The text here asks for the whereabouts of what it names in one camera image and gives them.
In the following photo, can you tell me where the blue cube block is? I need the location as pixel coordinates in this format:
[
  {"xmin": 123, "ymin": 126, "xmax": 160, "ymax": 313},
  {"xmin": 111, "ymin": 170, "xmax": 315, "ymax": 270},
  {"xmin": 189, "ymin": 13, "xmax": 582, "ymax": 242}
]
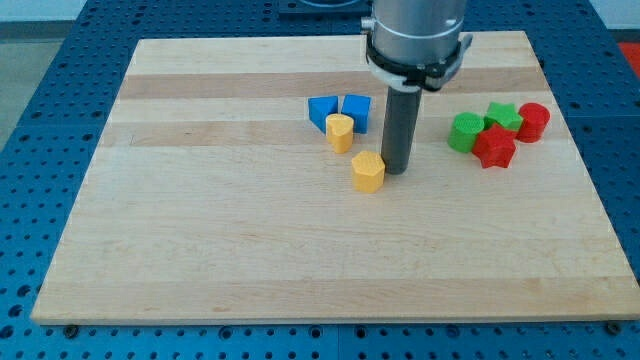
[{"xmin": 341, "ymin": 94, "xmax": 371, "ymax": 134}]

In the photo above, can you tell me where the red cylinder block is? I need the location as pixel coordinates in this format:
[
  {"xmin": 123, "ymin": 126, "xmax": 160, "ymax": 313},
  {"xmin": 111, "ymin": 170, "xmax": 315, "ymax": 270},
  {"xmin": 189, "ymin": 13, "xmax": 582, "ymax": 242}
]
[{"xmin": 516, "ymin": 102, "xmax": 551, "ymax": 143}]

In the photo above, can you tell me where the yellow heart block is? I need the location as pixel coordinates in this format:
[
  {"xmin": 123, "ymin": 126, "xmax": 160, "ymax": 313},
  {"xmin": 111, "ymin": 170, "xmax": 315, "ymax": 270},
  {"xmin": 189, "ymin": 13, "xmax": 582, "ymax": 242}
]
[{"xmin": 326, "ymin": 114, "xmax": 354, "ymax": 154}]

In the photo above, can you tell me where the green cylinder block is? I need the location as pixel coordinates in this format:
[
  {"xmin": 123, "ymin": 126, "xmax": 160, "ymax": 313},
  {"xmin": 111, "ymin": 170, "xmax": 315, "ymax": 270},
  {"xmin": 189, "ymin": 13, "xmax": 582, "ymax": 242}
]
[{"xmin": 447, "ymin": 112, "xmax": 484, "ymax": 153}]

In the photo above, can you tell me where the yellow hexagon block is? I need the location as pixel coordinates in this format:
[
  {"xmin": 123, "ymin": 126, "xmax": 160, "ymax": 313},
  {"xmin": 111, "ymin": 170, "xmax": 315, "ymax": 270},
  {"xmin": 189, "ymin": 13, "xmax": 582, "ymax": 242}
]
[{"xmin": 351, "ymin": 151, "xmax": 385, "ymax": 193}]

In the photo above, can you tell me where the green star block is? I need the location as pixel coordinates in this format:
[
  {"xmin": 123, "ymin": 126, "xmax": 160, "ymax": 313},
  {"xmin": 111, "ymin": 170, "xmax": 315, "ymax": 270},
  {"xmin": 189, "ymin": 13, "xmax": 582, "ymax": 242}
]
[{"xmin": 484, "ymin": 102, "xmax": 523, "ymax": 132}]

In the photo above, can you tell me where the red star block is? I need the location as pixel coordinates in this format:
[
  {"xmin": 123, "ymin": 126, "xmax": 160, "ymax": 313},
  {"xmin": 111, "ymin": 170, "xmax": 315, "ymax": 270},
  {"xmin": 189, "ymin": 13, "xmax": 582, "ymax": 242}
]
[{"xmin": 472, "ymin": 123, "xmax": 517, "ymax": 168}]

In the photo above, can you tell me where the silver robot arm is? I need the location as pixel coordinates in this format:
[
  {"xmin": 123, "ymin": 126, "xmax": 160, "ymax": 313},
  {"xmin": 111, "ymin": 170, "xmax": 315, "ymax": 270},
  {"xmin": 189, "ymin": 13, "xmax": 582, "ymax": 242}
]
[{"xmin": 361, "ymin": 0, "xmax": 473, "ymax": 175}]

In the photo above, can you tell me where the wooden board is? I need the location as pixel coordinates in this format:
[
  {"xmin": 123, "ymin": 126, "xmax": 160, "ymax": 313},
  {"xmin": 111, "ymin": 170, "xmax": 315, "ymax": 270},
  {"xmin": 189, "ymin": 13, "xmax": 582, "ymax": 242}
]
[{"xmin": 31, "ymin": 31, "xmax": 639, "ymax": 325}]

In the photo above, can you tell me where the blue triangle block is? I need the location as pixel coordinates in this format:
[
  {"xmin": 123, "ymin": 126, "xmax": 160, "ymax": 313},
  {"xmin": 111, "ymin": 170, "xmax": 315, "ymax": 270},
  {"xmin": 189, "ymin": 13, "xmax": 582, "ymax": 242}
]
[{"xmin": 307, "ymin": 96, "xmax": 339, "ymax": 134}]

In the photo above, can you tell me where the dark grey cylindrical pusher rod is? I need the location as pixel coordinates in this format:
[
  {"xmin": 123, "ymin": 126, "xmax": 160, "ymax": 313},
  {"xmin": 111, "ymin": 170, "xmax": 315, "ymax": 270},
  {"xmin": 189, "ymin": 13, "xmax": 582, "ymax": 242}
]
[{"xmin": 381, "ymin": 87, "xmax": 422, "ymax": 175}]

